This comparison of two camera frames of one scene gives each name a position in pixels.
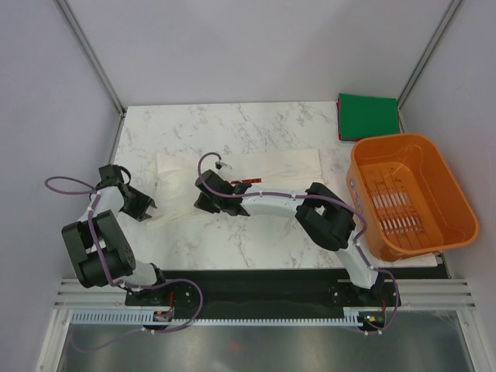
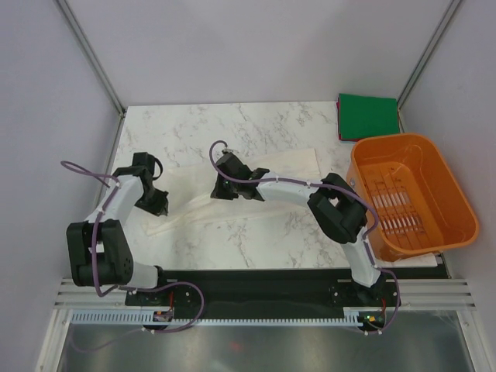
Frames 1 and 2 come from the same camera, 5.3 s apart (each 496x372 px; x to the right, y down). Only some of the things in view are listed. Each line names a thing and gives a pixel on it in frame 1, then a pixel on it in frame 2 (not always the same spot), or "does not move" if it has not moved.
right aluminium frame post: (454, 4) does not move
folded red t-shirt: (339, 136) does not move
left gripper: (144, 202) to (160, 208)
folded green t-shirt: (366, 116) does not move
